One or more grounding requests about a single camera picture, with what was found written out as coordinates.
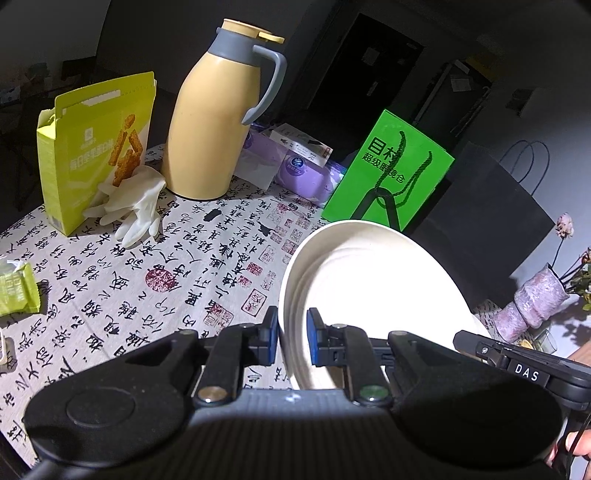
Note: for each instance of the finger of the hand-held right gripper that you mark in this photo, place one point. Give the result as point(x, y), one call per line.
point(480, 348)

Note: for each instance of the small white flat box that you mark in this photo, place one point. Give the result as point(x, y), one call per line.
point(300, 141)

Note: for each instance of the white tissue sheet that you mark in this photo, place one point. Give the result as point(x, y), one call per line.
point(256, 168)

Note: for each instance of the clear drinking glass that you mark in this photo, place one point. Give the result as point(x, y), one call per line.
point(547, 339)

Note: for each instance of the green paper bag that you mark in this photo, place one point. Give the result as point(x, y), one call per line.
point(360, 198)

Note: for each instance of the calligraphy printed tablecloth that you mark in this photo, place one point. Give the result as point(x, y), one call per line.
point(184, 277)

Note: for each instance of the cream ridged plate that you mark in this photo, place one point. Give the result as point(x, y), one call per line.
point(378, 286)

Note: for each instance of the clear plastic container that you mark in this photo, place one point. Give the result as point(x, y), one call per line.
point(7, 355)

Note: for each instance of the black paper bag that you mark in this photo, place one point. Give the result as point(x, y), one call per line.
point(485, 221)

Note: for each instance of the dark door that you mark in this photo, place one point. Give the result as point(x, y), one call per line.
point(360, 69)

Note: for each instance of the green snack packet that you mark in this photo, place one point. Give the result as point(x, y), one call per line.
point(18, 290)

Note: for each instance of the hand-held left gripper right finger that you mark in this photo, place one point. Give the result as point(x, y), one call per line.
point(314, 337)

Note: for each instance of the yellow-green snack box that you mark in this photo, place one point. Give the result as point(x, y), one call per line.
point(74, 175)

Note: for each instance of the person's right hand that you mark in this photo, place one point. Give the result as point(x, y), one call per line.
point(579, 443)

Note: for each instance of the dried pink flowers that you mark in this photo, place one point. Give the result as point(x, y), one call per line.
point(565, 226)

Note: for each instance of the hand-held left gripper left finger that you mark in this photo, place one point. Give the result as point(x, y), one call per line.
point(273, 334)

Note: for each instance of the purple textured vase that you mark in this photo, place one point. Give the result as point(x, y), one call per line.
point(535, 300)

